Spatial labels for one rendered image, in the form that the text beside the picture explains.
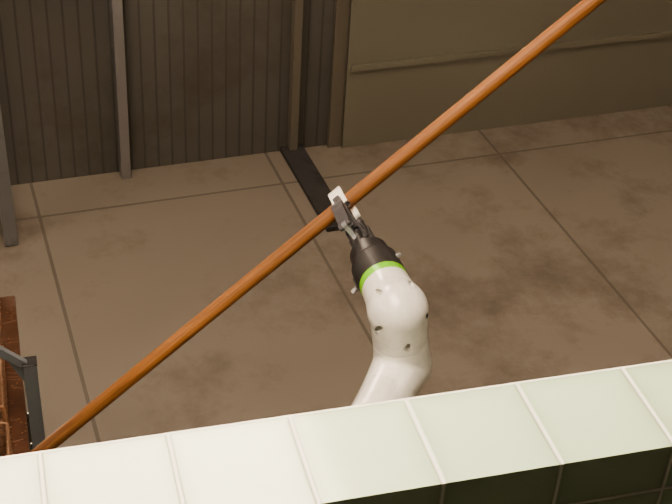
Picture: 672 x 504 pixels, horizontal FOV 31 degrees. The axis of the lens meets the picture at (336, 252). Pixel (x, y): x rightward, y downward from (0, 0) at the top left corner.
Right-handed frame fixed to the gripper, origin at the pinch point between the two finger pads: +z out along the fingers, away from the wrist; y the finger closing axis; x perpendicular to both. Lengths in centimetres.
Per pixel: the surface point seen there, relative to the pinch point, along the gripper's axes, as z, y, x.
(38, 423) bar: 84, 51, -128
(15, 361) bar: 84, 30, -116
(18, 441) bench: 93, 58, -142
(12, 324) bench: 151, 59, -141
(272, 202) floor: 295, 185, -82
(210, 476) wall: -129, -82, 3
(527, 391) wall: -125, -63, 24
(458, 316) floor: 192, 224, -38
